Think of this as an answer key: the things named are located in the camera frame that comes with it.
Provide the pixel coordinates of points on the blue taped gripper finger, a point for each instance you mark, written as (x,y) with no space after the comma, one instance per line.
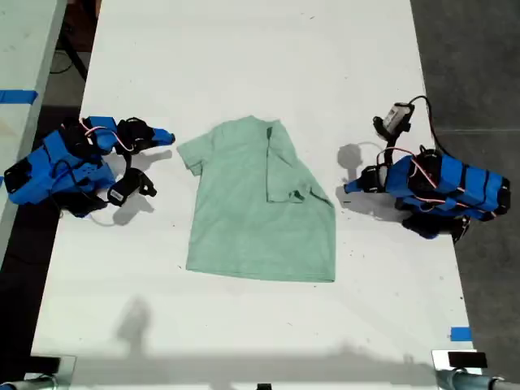
(354,190)
(161,140)
(355,184)
(163,132)

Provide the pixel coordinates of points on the pale green T-shirt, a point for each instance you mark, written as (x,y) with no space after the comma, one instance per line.
(243,219)

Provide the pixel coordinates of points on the blue and black robot arm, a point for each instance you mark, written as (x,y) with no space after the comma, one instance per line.
(57,170)
(459,189)

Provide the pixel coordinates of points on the dark table leg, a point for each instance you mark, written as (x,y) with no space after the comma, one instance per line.
(75,53)

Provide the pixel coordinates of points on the long blue tape strip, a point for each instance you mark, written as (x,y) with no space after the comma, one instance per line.
(18,96)

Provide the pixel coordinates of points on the white side table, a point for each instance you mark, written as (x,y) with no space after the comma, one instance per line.
(20,53)

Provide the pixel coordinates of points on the short blue tape strip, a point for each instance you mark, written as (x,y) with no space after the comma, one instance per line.
(461,334)

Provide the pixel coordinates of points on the black box on silver plate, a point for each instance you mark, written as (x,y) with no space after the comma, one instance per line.
(466,359)

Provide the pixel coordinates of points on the small black clamp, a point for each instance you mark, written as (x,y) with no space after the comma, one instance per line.
(264,386)

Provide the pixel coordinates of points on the grey metal pipe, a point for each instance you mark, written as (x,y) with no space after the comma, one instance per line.
(28,384)
(467,381)

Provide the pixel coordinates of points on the black box on clear plate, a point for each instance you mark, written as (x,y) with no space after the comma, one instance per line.
(46,363)

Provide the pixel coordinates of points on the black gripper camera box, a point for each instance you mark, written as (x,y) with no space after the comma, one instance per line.
(396,118)
(126,189)

